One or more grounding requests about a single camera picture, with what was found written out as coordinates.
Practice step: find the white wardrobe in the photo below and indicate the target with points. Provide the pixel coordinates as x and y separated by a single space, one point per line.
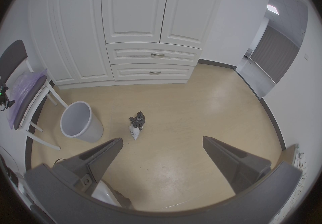
135 11

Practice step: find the black plastic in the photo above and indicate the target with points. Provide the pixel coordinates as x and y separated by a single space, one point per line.
138 119

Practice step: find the purple plastic bag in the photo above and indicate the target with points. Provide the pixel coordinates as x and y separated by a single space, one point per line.
24 84

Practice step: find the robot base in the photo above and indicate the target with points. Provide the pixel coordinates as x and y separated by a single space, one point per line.
103 192

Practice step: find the white trash bin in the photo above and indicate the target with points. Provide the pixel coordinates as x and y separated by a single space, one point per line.
94 127

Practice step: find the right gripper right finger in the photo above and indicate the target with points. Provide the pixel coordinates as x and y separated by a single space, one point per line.
226 162

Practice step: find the grey curtain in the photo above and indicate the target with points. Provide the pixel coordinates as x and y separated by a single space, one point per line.
276 51

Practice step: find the white chair grey seat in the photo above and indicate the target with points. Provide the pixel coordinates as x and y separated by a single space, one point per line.
15 53

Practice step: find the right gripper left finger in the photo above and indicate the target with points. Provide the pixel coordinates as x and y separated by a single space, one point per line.
100 161

